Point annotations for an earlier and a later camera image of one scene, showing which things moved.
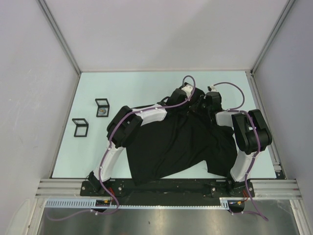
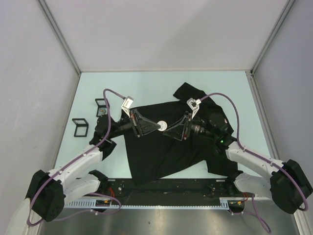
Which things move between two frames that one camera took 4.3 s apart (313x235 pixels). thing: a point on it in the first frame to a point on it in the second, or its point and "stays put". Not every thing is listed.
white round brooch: (102, 111) stays put
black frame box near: (81, 128) stays put
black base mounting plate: (167, 188) stays put
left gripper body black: (182, 109) to (131, 124)
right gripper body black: (201, 105) to (194, 127)
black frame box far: (103, 107) stays put
